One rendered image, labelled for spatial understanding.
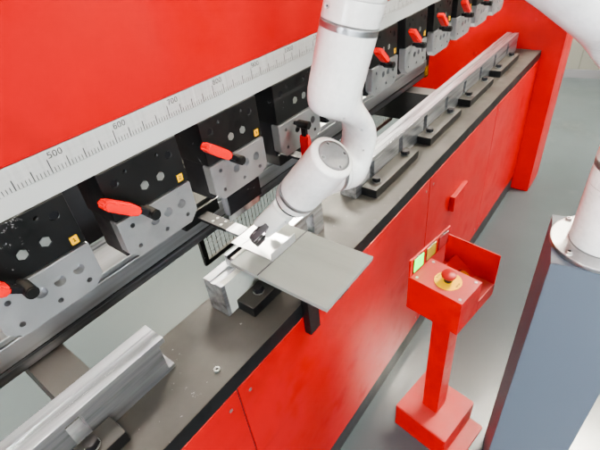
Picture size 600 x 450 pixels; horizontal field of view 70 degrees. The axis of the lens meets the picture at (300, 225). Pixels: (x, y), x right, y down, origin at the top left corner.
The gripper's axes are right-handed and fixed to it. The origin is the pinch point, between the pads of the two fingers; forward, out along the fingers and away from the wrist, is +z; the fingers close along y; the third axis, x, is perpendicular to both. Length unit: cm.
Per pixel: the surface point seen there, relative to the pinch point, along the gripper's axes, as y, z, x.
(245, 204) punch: 1.1, -2.7, -7.2
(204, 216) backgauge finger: 0.3, 16.2, -14.3
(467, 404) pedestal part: -43, 43, 92
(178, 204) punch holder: 18.4, -12.4, -12.7
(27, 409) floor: 55, 151, -18
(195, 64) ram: 7.8, -29.8, -26.0
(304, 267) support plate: 2.1, -5.2, 11.9
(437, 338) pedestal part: -34, 20, 58
